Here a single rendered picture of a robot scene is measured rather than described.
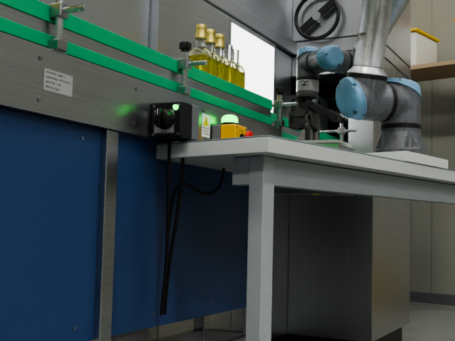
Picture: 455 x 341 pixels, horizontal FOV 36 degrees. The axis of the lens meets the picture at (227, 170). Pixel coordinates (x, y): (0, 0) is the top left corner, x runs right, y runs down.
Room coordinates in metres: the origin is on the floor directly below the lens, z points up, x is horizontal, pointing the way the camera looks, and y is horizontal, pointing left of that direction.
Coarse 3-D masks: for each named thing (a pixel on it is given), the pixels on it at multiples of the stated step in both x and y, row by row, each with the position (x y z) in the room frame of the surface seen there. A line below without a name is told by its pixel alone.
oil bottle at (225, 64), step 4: (220, 56) 2.14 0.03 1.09; (224, 60) 2.14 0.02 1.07; (224, 64) 2.13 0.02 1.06; (228, 64) 2.16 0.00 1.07; (224, 68) 2.14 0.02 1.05; (228, 68) 2.16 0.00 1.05; (224, 72) 2.14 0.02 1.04; (228, 72) 2.16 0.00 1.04; (224, 76) 2.14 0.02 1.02; (228, 76) 2.16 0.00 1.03; (228, 80) 2.16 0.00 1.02
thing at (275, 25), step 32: (64, 0) 1.74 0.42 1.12; (96, 0) 1.85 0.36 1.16; (128, 0) 1.98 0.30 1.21; (224, 0) 2.46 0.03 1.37; (256, 0) 2.76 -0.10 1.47; (288, 0) 3.06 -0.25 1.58; (128, 32) 1.98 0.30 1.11; (256, 32) 2.74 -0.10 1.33; (288, 32) 3.07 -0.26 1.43; (288, 64) 3.07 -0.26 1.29; (288, 96) 3.08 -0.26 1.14; (320, 96) 3.46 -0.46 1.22
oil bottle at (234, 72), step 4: (228, 60) 2.19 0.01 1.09; (232, 60) 2.20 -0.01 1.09; (232, 64) 2.18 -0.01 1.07; (236, 64) 2.21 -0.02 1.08; (232, 68) 2.18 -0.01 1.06; (236, 68) 2.21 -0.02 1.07; (232, 72) 2.18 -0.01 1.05; (236, 72) 2.21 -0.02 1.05; (232, 76) 2.18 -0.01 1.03; (236, 76) 2.21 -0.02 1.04; (232, 80) 2.18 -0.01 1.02; (236, 80) 2.21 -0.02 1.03; (236, 84) 2.21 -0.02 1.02
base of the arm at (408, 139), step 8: (384, 128) 2.05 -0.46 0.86; (392, 128) 2.03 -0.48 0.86; (400, 128) 2.02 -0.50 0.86; (408, 128) 2.02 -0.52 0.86; (416, 128) 2.03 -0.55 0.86; (384, 136) 2.05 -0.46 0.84; (392, 136) 2.02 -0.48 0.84; (400, 136) 2.01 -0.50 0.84; (408, 136) 2.02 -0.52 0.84; (416, 136) 2.02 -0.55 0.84; (384, 144) 2.04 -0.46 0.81; (392, 144) 2.02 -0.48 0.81; (400, 144) 2.01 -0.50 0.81; (408, 144) 2.02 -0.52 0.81; (416, 144) 2.01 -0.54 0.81; (424, 144) 2.04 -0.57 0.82; (416, 152) 2.01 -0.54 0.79; (424, 152) 2.02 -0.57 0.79
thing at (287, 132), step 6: (276, 114) 2.47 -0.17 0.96; (282, 132) 2.53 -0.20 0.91; (288, 132) 2.59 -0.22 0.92; (294, 132) 2.63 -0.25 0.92; (300, 132) 2.69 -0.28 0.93; (288, 138) 2.58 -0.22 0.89; (294, 138) 2.63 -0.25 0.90; (324, 138) 2.93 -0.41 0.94; (330, 138) 3.01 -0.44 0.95; (336, 138) 3.07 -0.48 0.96
